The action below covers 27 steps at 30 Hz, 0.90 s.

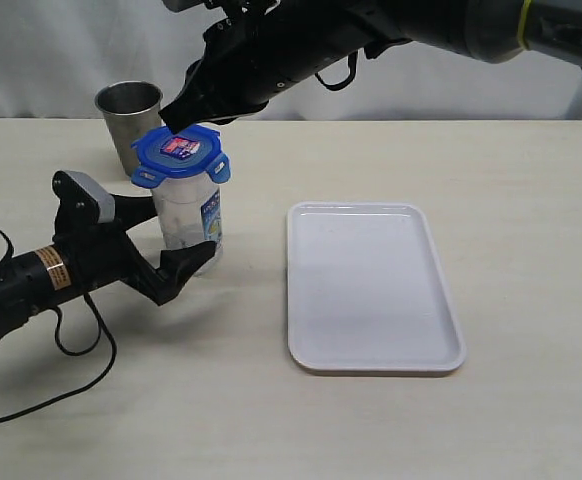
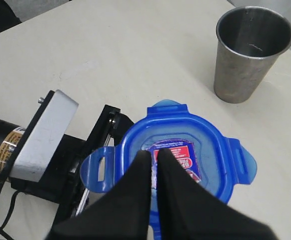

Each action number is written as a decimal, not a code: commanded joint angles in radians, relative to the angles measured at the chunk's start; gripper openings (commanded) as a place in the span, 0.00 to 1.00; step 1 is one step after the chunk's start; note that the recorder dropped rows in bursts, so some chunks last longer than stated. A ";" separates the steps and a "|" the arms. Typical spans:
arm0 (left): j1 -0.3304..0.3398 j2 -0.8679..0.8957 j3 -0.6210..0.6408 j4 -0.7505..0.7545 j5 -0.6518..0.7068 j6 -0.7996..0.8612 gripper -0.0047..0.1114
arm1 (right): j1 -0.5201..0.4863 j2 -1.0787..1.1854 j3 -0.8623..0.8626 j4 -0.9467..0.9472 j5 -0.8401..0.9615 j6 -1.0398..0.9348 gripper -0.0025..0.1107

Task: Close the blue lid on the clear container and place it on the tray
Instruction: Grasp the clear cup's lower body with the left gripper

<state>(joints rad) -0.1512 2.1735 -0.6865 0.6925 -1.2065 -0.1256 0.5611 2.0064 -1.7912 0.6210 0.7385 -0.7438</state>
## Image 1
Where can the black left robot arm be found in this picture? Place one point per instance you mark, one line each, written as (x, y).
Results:
(26, 283)

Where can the stainless steel cup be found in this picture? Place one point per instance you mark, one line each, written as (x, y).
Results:
(130, 109)

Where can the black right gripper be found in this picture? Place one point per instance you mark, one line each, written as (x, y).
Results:
(244, 68)

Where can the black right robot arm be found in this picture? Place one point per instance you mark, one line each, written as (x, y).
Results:
(487, 31)

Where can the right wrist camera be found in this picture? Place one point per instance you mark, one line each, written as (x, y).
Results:
(191, 5)

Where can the blue container lid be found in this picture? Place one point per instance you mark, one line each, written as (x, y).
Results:
(194, 151)

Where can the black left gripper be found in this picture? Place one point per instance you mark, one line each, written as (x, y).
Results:
(98, 255)

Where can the clear plastic container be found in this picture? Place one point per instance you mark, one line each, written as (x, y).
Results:
(189, 213)

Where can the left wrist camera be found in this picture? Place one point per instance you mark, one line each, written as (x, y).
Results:
(82, 200)

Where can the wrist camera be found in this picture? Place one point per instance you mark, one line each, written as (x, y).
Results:
(82, 200)
(191, 5)

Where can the white rectangular tray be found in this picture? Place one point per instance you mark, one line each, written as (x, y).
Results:
(366, 292)

